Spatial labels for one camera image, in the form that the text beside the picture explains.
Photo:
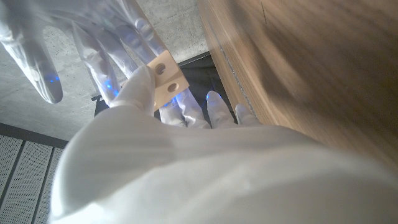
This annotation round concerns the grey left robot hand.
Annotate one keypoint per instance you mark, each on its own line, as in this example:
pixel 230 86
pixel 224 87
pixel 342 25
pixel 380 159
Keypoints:
pixel 202 174

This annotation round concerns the wooden block with holes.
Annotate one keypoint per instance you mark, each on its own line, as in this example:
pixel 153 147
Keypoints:
pixel 169 77

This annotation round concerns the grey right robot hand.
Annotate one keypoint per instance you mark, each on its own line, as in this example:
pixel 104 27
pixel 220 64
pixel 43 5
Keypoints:
pixel 93 18

